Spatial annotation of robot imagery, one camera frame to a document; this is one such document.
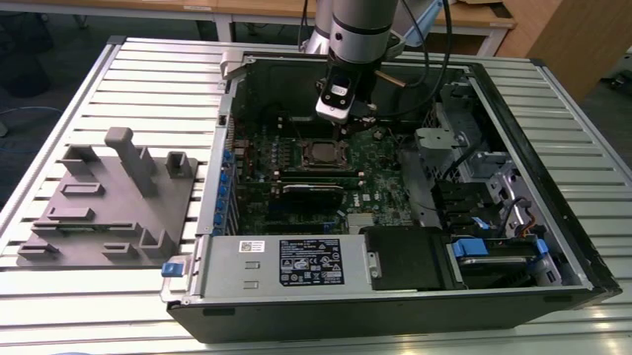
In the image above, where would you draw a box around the silver CPU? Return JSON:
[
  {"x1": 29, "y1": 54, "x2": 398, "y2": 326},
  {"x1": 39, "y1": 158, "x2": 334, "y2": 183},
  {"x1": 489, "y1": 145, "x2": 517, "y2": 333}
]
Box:
[{"x1": 311, "y1": 143, "x2": 342, "y2": 163}]

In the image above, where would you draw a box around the black RAM slot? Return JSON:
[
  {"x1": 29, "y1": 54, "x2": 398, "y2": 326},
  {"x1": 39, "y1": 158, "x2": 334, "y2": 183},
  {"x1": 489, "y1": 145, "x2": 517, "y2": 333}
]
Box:
[
  {"x1": 279, "y1": 169, "x2": 360, "y2": 175},
  {"x1": 281, "y1": 174, "x2": 361, "y2": 180}
]

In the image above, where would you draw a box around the grey metal drive cage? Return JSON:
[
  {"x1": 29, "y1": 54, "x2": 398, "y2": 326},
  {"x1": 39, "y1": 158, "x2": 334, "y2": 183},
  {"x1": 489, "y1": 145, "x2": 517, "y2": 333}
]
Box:
[{"x1": 413, "y1": 81, "x2": 496, "y2": 186}]

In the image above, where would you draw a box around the green motherboard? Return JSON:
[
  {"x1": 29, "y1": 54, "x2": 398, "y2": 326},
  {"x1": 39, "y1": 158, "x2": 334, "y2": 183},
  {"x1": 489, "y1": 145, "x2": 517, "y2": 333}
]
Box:
[{"x1": 230, "y1": 121, "x2": 426, "y2": 236}]

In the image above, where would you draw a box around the wooden desk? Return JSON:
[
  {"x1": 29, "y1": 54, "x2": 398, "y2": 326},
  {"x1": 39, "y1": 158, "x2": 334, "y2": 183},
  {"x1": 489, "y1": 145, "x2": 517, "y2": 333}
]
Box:
[
  {"x1": 0, "y1": 0, "x2": 233, "y2": 42},
  {"x1": 217, "y1": 0, "x2": 519, "y2": 57}
]

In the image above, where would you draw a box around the black plastic connector block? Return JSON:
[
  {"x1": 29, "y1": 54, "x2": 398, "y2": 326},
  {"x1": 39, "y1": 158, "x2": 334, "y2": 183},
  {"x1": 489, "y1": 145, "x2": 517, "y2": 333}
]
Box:
[{"x1": 430, "y1": 180, "x2": 500, "y2": 233}]

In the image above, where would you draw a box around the silver heatsink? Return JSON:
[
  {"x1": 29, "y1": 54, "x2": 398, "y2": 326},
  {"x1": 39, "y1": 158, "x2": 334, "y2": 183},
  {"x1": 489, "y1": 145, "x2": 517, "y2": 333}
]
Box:
[{"x1": 346, "y1": 213, "x2": 377, "y2": 235}]

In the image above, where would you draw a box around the silver disk bay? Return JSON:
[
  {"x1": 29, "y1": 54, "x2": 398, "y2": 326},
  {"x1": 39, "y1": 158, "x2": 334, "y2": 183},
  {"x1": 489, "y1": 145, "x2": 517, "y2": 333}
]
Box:
[{"x1": 464, "y1": 150, "x2": 551, "y2": 241}]

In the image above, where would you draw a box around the wooden cabinet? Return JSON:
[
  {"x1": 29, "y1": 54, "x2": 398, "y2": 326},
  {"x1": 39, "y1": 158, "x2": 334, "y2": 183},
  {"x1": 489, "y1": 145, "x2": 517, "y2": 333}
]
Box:
[{"x1": 497, "y1": 0, "x2": 632, "y2": 109}]

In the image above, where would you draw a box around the black plastic shroud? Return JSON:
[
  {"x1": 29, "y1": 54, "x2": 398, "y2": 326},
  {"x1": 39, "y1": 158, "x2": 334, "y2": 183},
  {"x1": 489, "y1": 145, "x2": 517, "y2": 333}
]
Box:
[{"x1": 358, "y1": 226, "x2": 468, "y2": 291}]

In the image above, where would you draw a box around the hard disk in blue carrier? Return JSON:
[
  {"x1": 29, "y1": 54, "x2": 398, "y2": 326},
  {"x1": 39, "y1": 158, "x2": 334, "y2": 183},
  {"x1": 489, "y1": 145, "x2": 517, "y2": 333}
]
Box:
[{"x1": 446, "y1": 236, "x2": 552, "y2": 290}]

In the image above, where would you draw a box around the black wheeled chair base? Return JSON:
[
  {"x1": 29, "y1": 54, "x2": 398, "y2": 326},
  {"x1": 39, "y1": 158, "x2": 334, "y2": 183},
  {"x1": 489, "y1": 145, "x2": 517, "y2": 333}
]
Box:
[{"x1": 609, "y1": 51, "x2": 632, "y2": 89}]

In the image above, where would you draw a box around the silver power supply unit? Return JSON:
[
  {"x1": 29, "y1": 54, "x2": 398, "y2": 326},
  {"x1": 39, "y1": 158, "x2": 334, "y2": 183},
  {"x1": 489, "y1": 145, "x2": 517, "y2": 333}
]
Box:
[{"x1": 180, "y1": 234, "x2": 385, "y2": 303}]

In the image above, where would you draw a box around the black PC case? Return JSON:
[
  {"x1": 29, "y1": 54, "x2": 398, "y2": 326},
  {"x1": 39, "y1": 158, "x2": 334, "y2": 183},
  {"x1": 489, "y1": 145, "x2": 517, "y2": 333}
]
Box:
[{"x1": 164, "y1": 50, "x2": 624, "y2": 345}]

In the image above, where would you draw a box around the grey parts rack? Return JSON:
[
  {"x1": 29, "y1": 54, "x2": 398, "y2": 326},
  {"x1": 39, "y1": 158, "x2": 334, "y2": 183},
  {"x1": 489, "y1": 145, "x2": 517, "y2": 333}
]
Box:
[{"x1": 15, "y1": 126, "x2": 201, "y2": 268}]

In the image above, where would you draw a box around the green RAM stick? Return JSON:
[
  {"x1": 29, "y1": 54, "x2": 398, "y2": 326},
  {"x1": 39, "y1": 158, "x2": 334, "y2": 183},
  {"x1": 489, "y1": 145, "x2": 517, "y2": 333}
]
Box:
[{"x1": 58, "y1": 223, "x2": 108, "y2": 233}]

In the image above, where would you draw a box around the black office chair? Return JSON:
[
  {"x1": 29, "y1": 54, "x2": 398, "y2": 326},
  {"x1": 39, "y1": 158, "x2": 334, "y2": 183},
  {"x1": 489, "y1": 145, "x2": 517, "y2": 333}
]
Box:
[{"x1": 0, "y1": 13, "x2": 56, "y2": 99}]

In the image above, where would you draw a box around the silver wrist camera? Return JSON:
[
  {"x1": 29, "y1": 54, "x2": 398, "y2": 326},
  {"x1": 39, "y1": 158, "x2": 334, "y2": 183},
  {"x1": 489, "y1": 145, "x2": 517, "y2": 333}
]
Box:
[{"x1": 314, "y1": 75, "x2": 361, "y2": 125}]

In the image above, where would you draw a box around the silver steel bracket plate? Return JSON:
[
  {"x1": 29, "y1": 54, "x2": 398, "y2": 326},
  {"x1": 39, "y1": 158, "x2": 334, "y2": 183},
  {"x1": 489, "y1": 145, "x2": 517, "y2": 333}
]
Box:
[{"x1": 414, "y1": 126, "x2": 469, "y2": 169}]

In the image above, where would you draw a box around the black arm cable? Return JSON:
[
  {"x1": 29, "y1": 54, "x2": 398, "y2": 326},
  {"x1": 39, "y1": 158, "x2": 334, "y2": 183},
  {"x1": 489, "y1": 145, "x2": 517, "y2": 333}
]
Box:
[{"x1": 402, "y1": 0, "x2": 454, "y2": 89}]

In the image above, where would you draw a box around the black flat cable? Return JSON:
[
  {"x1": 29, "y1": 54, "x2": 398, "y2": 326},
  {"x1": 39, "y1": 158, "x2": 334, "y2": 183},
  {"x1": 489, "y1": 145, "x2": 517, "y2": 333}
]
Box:
[{"x1": 441, "y1": 144, "x2": 478, "y2": 183}]

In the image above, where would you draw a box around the coloured wire bundle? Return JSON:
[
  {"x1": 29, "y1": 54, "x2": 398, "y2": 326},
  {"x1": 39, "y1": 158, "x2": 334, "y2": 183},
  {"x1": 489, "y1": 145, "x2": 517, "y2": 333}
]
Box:
[{"x1": 516, "y1": 216, "x2": 540, "y2": 238}]

